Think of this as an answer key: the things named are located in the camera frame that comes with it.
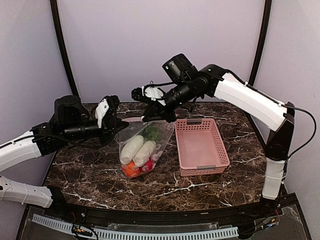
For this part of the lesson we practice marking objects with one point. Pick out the pink perforated plastic basket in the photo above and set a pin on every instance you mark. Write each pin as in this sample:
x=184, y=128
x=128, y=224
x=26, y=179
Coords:
x=200, y=147

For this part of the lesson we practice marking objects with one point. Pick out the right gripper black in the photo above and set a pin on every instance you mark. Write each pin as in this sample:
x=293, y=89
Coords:
x=155, y=105

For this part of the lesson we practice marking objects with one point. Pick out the clear zip top bag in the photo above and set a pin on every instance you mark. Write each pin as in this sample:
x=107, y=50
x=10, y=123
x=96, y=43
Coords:
x=136, y=125

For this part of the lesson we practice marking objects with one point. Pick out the left black frame post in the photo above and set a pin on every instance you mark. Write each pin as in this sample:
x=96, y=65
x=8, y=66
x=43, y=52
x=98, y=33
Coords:
x=62, y=47

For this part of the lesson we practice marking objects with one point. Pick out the black front rail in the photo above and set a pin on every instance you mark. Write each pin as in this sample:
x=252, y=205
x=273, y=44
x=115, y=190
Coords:
x=234, y=215

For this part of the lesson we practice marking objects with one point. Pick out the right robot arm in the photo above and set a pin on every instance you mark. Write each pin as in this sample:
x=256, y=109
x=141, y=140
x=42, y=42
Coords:
x=217, y=82

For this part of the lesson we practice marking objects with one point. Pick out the black frame post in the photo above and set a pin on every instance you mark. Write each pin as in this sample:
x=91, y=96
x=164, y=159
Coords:
x=261, y=41
x=62, y=47

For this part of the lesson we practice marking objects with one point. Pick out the red toy fruit front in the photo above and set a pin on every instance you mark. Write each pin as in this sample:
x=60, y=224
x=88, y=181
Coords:
x=148, y=166

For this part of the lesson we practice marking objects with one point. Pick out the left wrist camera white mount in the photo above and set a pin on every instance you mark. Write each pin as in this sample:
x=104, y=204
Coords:
x=100, y=111

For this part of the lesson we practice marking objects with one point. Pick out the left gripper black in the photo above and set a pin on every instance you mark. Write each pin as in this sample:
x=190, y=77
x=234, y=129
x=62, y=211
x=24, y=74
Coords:
x=111, y=125

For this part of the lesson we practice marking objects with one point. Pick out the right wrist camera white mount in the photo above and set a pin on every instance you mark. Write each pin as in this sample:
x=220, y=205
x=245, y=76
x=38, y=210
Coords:
x=148, y=94

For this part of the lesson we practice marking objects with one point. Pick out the orange toy fruit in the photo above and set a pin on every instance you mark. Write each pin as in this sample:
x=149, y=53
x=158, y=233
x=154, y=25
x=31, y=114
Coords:
x=130, y=170

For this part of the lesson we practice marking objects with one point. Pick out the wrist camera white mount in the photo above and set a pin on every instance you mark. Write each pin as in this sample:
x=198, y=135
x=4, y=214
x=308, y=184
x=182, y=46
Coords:
x=148, y=94
x=100, y=111

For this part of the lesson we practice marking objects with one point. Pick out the white toy radish with leaves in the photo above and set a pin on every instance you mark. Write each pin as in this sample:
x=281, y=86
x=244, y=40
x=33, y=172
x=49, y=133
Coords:
x=144, y=153

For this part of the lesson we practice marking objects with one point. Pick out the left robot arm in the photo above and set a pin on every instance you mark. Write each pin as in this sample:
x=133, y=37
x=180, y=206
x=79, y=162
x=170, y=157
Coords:
x=71, y=124

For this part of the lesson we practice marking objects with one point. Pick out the right black frame post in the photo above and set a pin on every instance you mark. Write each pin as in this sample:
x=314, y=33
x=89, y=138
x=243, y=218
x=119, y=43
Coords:
x=261, y=41

